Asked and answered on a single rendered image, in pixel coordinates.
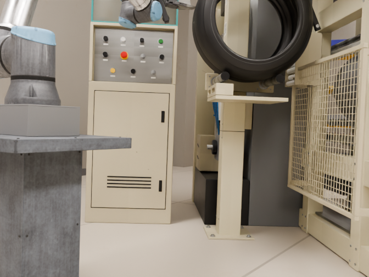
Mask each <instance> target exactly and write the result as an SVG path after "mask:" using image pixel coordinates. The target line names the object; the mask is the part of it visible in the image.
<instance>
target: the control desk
mask: <svg viewBox="0 0 369 277"><path fill-rule="evenodd" d="M136 25H137V26H136V28H134V29H128V28H125V27H123V26H121V25H120V24H119V23H102V22H91V27H90V64H89V86H88V124H87V134H88V135H98V136H114V137H130V138H132V143H131V148H124V149H101V150H89V151H87V162H86V200H85V222H90V223H139V224H171V197H172V168H173V152H174V122H175V92H176V62H177V32H178V26H166V25H144V24H136Z"/></svg>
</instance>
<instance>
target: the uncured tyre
mask: <svg viewBox="0 0 369 277"><path fill-rule="evenodd" d="M220 1H221V0H198V1H197V4H196V8H195V10H194V14H193V20H192V32H193V38H194V43H195V46H196V48H197V50H198V52H199V54H200V56H201V57H202V59H203V61H205V63H206V64H207V65H208V66H209V67H210V68H211V69H212V70H213V71H214V72H216V73H218V74H221V73H223V72H224V71H226V72H228V73H229V75H230V78H229V79H230V80H233V81H237V82H258V81H263V80H266V79H268V78H271V77H273V76H276V75H278V74H280V73H282V72H284V71H286V70H287V69H289V68H290V67H291V66H292V65H293V64H294V63H295V62H296V61H297V60H298V59H299V58H300V57H301V55H302V54H303V53H304V51H305V49H306V47H307V45H308V43H309V40H310V37H311V33H312V27H313V10H312V4H311V1H310V0H268V1H269V2H270V3H271V4H272V5H273V7H274V8H275V10H276V12H277V14H278V16H279V19H280V22H281V38H280V41H279V44H278V46H277V48H276V50H275V51H274V53H273V54H272V55H271V56H270V57H269V58H265V59H251V58H246V57H243V56H241V55H239V54H237V53H236V52H234V51H233V50H231V49H230V48H229V47H228V46H227V45H226V44H225V43H224V41H223V40H222V38H221V36H220V34H219V32H218V29H217V26H216V18H215V14H216V6H217V4H218V3H219V2H220Z"/></svg>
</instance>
